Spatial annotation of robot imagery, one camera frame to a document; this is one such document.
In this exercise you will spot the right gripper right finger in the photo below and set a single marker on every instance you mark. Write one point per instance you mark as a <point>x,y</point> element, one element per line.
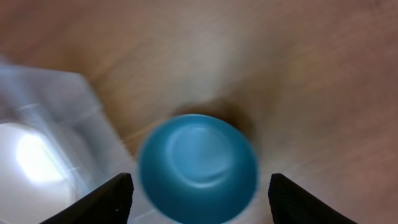
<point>291,204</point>

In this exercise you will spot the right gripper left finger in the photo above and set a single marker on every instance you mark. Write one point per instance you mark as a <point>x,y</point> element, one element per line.
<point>110,203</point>

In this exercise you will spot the cream bowl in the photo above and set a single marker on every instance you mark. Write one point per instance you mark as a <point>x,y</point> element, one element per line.
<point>33,186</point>

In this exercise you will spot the dark blue bowl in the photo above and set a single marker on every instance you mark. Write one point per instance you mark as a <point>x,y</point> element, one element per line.
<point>195,168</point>

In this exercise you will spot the clear plastic storage container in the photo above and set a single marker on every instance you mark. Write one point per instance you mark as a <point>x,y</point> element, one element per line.
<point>57,146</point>

